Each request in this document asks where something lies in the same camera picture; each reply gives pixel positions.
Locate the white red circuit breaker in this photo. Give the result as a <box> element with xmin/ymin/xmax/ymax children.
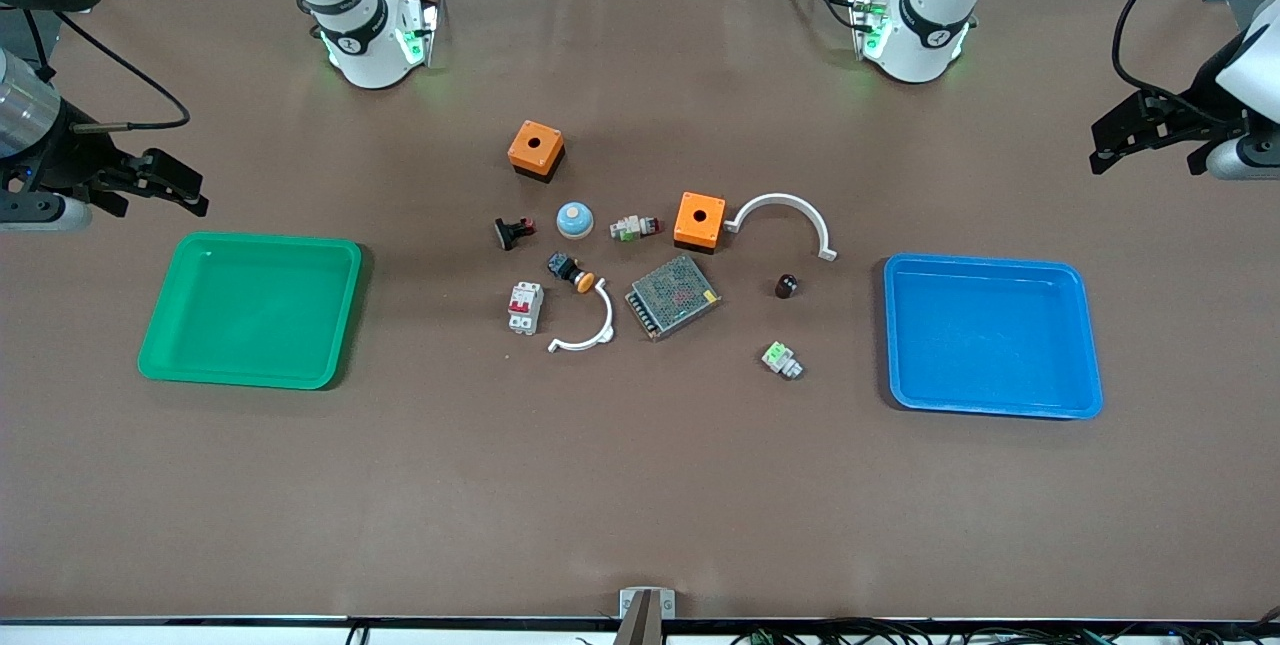
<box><xmin>507</xmin><ymin>281</ymin><xmax>545</xmax><ymax>336</ymax></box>

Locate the green plastic tray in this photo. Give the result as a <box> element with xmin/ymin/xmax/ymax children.
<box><xmin>137</xmin><ymin>231</ymin><xmax>363</xmax><ymax>392</ymax></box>

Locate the blue plastic tray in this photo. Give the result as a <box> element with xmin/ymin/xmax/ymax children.
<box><xmin>883</xmin><ymin>252</ymin><xmax>1104</xmax><ymax>421</ymax></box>

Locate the large white arc clamp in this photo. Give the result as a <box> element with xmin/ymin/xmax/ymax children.
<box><xmin>724</xmin><ymin>193</ymin><xmax>839</xmax><ymax>263</ymax></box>

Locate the orange button box upper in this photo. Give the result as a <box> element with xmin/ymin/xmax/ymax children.
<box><xmin>507</xmin><ymin>120</ymin><xmax>567</xmax><ymax>184</ymax></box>

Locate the black orange emergency stop button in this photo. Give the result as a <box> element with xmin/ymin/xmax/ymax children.
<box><xmin>546</xmin><ymin>252</ymin><xmax>597</xmax><ymax>295</ymax></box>

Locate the green white contact block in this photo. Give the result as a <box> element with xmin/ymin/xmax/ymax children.
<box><xmin>761</xmin><ymin>341</ymin><xmax>805</xmax><ymax>382</ymax></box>

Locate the orange button box black base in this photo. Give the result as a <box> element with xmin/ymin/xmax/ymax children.
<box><xmin>673</xmin><ymin>191</ymin><xmax>728</xmax><ymax>254</ymax></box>

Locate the small white arc clamp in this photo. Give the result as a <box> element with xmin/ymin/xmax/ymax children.
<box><xmin>547</xmin><ymin>281</ymin><xmax>617</xmax><ymax>354</ymax></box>

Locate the metal mesh power supply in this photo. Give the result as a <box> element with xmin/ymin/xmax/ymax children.
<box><xmin>625</xmin><ymin>254</ymin><xmax>723</xmax><ymax>343</ymax></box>

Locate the brown table mat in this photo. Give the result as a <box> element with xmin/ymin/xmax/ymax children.
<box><xmin>0</xmin><ymin>0</ymin><xmax>1280</xmax><ymax>623</ymax></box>

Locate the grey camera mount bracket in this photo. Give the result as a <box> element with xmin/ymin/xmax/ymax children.
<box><xmin>619</xmin><ymin>587</ymin><xmax>677</xmax><ymax>645</ymax></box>

